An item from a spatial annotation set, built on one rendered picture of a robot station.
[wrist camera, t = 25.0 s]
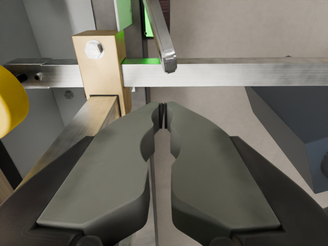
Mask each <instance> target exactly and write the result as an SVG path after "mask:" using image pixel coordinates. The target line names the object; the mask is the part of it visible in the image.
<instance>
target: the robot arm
mask: <svg viewBox="0 0 328 246"><path fill-rule="evenodd" d="M163 118H164V128H165V129H167V130H168V131H169V132H170V153H171V154H172V155H173V156H174V158H175V159H176V160H175V162H174V163H173V164H172V166H171V209H172V222H173V224H174V226H175V227H176V228H177V229H178V230H179V231H181V232H182V233H184V234H186V235H187V236H189V237H190V238H192V239H193V240H195V241H197V242H198V243H200V244H201V245H203V246H328V207H325V208H322V207H321V206H320V205H319V204H318V203H317V202H316V201H315V200H314V199H313V198H312V197H311V196H310V195H309V194H308V193H306V192H305V191H304V190H303V189H302V188H301V187H300V186H299V185H298V184H296V182H294V181H293V180H292V179H291V178H290V177H288V176H287V175H286V174H285V173H283V172H282V171H281V170H280V169H278V168H277V167H276V166H275V165H273V164H272V163H271V162H270V161H268V160H267V159H266V158H265V157H263V156H262V155H261V154H260V153H259V152H257V151H256V150H255V149H254V148H252V147H251V146H250V145H248V144H247V143H246V142H245V141H244V140H242V139H241V138H240V137H239V136H229V135H228V134H227V133H226V132H225V131H223V130H222V129H221V128H220V127H219V126H217V125H216V124H215V123H213V122H212V121H210V120H209V119H207V118H205V117H203V116H201V115H199V114H197V113H195V112H193V111H192V110H190V109H188V108H186V107H184V106H182V105H180V104H178V103H176V102H164V104H163V103H162V102H151V103H149V104H147V105H144V106H142V107H140V108H138V109H136V110H134V111H132V112H130V113H128V114H126V115H124V116H122V117H120V118H118V119H117V120H115V121H113V122H112V123H110V124H109V125H107V126H106V127H105V128H103V129H102V130H101V131H99V132H98V133H97V134H96V135H95V136H85V137H84V138H83V139H81V140H80V141H79V142H77V143H76V144H75V145H73V146H72V147H71V148H69V149H68V150H67V151H65V152H64V153H63V154H61V155H60V156H59V157H57V158H56V159H55V160H54V161H52V162H51V163H50V164H48V165H47V166H46V167H45V168H43V169H42V170H41V171H39V172H38V173H37V174H35V175H34V176H33V177H31V178H30V179H29V180H27V181H26V182H25V183H24V184H22V185H21V186H20V187H19V188H18V189H16V190H15V191H14V192H13V193H12V194H11V195H10V196H8V197H7V198H6V199H5V200H4V201H3V202H2V203H1V204H0V246H119V242H120V241H121V240H123V239H125V238H126V237H128V236H130V235H132V234H133V233H135V232H137V231H138V230H140V229H142V228H143V227H144V226H145V224H146V222H147V218H148V211H149V203H150V187H149V174H148V165H147V163H146V162H147V161H148V159H149V158H150V157H151V156H152V155H153V154H154V152H155V144H154V135H155V134H156V133H157V132H158V131H159V129H162V126H163Z"/></svg>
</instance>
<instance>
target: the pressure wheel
mask: <svg viewBox="0 0 328 246"><path fill-rule="evenodd" d="M25 81H27V76H26V75H25V74H24V73H21V72H20V73H18V74H15V75H13V74H12V73H11V72H10V71H8V70H7V69H6V68H4V67H3V66H1V65H0V138H2V137H4V136H5V135H6V134H8V133H9V132H10V131H11V130H12V129H14V128H15V127H16V126H17V125H18V124H20V123H21V122H22V121H23V120H24V119H25V118H26V116H27V114H28V111H29V99H28V96H27V94H26V91H25V89H24V88H23V86H22V83H23V82H25Z"/></svg>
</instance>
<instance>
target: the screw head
mask: <svg viewBox="0 0 328 246"><path fill-rule="evenodd" d="M84 51H85V53H86V55H87V57H88V58H91V59H100V58H101V57H102V56H103V55H104V46H103V45H102V44H101V43H100V42H99V41H97V40H90V41H89V42H88V43H87V44H86V48H85V49H84Z"/></svg>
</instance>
